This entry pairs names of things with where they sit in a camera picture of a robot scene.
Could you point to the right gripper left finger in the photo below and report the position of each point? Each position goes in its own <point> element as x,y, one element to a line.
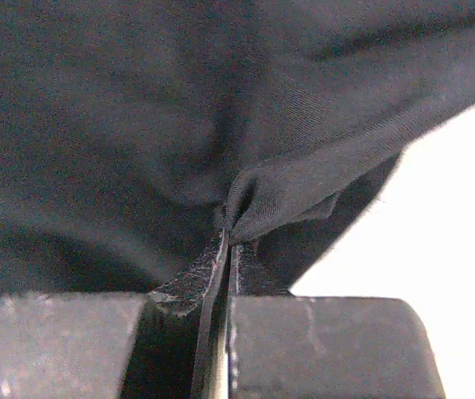
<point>161,344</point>

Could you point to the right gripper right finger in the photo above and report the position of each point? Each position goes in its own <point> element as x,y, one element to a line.
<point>284,346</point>

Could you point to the black t shirt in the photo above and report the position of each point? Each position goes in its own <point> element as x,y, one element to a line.
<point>131,132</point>

